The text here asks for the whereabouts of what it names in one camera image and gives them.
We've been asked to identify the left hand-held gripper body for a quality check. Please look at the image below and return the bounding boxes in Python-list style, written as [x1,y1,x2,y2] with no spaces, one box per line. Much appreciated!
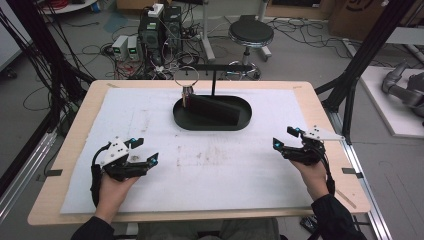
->
[99,135,150,183]

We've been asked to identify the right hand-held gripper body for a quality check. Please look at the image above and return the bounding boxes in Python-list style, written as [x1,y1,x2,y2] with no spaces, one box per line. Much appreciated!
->
[281,125,346,167]

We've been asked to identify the black stand with oval tray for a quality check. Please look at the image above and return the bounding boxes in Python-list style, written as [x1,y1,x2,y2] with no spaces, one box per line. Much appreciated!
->
[172,63,255,132]

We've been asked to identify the metal key ring with pendant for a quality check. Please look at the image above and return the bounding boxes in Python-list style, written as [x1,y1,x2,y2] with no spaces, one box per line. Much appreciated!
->
[173,65,200,110]

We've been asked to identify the dark grey rectangular case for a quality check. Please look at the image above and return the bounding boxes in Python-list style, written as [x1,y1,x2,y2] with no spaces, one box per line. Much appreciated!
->
[190,94,242,126]

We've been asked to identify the person's right hand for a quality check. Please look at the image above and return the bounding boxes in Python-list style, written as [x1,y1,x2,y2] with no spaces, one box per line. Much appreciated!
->
[288,159,331,202]

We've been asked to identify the person's left hand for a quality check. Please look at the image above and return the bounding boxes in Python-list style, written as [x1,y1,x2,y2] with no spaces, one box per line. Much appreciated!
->
[94,173,141,224]

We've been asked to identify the white foam mat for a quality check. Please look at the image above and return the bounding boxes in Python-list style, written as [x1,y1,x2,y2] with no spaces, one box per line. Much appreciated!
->
[60,86,315,215]

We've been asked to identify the dark device under table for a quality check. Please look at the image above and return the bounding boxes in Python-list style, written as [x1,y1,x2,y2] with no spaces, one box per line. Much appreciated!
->
[299,215,320,235]

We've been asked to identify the white board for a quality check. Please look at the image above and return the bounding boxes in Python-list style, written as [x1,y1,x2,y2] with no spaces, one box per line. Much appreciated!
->
[359,65,424,140]

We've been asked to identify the grey bench power supply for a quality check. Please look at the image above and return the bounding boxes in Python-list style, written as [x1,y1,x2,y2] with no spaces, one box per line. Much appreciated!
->
[127,35,141,62]
[111,34,130,62]

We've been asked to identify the black computer tower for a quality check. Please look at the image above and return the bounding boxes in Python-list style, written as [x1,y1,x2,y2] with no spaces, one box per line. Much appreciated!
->
[137,14,165,65]
[162,5,183,55]

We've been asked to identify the black round stool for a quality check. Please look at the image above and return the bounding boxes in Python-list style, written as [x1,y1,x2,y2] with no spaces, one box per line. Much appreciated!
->
[227,14,275,81]

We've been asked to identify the cardboard box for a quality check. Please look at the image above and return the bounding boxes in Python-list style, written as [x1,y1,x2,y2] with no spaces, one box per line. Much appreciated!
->
[327,0,424,43]

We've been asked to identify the white power adapter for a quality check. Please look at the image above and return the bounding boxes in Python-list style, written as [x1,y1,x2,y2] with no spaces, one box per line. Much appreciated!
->
[147,2,165,19]

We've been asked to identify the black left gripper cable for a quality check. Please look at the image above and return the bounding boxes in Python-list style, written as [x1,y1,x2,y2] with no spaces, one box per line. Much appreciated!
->
[89,142,112,208]

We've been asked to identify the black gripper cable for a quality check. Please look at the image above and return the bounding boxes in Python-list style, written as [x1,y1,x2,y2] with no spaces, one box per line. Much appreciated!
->
[319,149,337,197]
[89,142,112,208]

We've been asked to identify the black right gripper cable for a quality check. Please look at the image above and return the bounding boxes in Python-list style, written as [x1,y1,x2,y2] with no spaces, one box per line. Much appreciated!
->
[319,149,337,197]

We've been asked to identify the aluminium rail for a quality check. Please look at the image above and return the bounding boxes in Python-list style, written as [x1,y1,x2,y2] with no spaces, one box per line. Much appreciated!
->
[324,109,394,240]
[0,129,58,222]

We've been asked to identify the tangle of cables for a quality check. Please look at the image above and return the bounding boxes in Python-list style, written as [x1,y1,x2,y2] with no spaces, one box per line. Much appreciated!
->
[99,39,202,80]

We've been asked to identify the black floor cables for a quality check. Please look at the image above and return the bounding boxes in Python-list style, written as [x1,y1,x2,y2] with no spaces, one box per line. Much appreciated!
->
[272,17,348,58]

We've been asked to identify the black metal frame post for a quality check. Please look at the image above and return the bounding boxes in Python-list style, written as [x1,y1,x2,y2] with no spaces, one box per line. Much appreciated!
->
[314,0,415,145]

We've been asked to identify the black frame post with cables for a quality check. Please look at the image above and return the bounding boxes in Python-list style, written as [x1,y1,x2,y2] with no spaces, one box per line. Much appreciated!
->
[0,0,96,136]

